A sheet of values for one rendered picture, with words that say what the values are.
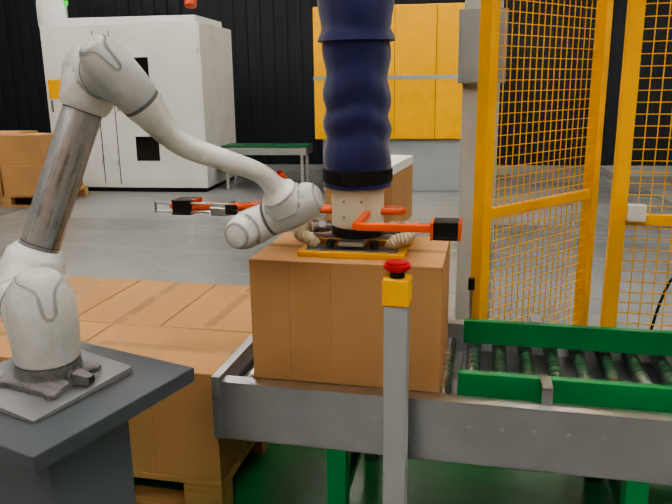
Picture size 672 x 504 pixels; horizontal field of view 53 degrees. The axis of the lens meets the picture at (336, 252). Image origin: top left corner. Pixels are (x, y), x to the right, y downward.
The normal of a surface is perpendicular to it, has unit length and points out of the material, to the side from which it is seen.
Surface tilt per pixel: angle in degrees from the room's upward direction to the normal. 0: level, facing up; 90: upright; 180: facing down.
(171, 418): 90
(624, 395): 90
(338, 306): 90
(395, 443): 90
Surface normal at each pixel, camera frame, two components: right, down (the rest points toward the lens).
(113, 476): 0.88, 0.11
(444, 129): -0.14, 0.24
